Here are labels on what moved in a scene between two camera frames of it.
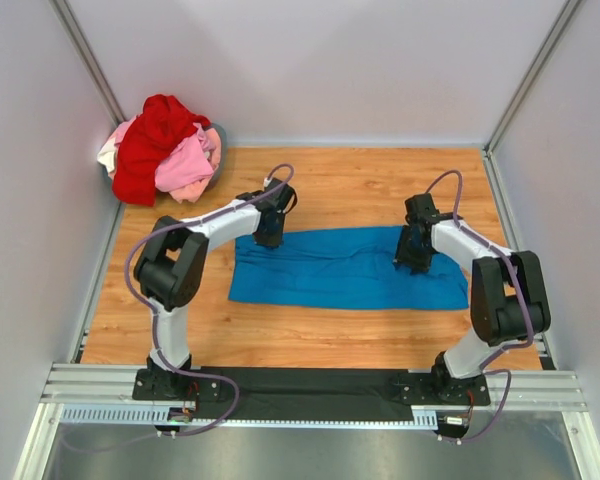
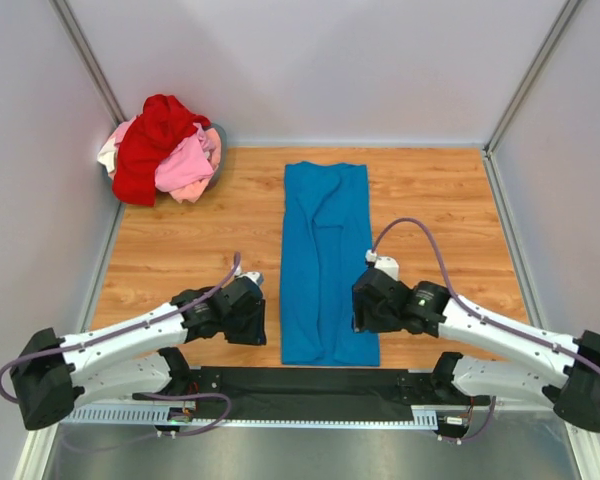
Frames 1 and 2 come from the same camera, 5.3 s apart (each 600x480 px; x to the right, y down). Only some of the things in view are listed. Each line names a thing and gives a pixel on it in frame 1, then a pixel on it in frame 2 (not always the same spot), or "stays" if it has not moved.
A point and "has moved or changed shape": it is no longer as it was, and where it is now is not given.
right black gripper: x=416 y=266 to x=361 y=320
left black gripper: x=274 y=241 to x=256 y=335
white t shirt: x=106 y=155 stays
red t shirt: x=162 y=122 stays
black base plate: x=241 y=392 stays
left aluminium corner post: x=64 y=13 stays
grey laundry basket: x=223 y=142 stays
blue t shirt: x=341 y=268 has moved or changed shape
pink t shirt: x=186 y=168 stays
